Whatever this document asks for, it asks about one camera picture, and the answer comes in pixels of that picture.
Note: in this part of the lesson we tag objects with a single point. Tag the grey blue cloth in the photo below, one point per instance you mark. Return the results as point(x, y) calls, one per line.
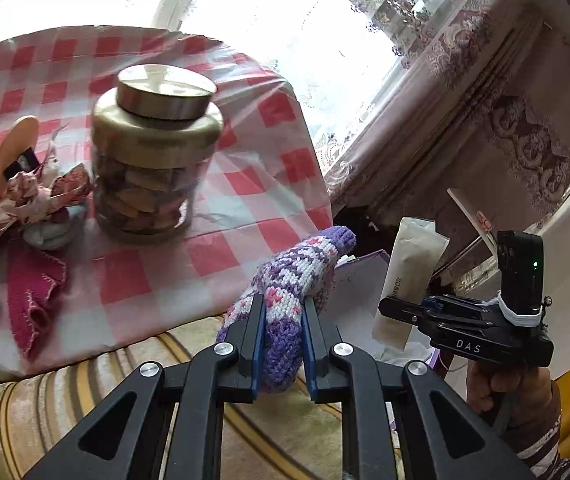
point(50, 232)

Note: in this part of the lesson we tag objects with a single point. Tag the purple cardboard box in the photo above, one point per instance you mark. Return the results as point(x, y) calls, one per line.
point(360, 300)

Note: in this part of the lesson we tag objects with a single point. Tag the purple white knit mitten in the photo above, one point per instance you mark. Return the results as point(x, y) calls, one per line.
point(290, 270)

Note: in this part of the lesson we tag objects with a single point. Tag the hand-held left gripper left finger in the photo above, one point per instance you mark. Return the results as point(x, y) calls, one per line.
point(259, 345)

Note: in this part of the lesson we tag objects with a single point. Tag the white board with red label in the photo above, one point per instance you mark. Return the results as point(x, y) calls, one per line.
point(467, 215)

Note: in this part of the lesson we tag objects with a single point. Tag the beige striped sofa blanket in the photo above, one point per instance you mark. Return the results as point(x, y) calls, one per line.
point(90, 410)

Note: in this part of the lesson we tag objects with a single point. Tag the pink floral fabric bundle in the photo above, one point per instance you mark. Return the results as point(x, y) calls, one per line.
point(17, 200)

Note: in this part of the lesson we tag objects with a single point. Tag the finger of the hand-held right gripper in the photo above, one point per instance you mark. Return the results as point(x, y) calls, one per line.
point(457, 303)
point(405, 312)

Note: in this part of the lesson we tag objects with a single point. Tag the person's right forearm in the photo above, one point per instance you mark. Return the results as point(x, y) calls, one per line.
point(540, 450)

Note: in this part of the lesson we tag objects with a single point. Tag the magenta knit glove white stitching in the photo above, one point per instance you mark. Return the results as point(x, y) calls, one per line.
point(30, 285)

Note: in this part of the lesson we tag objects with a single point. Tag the mauve patterned curtain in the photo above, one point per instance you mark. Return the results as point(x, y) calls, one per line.
point(505, 110)

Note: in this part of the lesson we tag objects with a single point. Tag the white lace curtain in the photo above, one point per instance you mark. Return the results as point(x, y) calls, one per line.
point(290, 35)

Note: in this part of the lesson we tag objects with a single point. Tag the beige packet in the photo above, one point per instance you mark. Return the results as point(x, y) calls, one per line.
point(412, 260)

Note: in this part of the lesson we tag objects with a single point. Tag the small black object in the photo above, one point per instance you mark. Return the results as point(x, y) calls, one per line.
point(22, 165)

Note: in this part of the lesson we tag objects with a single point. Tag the person's right hand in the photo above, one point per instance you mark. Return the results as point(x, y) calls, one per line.
point(530, 395)

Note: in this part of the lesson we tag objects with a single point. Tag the glass jar with gold lid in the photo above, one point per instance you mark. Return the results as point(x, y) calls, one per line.
point(155, 160)

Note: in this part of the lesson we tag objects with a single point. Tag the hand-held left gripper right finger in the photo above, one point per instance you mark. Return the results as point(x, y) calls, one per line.
point(310, 350)

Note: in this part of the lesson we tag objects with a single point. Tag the peach soft toy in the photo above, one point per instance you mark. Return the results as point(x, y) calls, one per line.
point(20, 132)

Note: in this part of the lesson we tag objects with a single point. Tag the red white checked tablecloth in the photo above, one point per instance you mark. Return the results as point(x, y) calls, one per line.
point(250, 160)

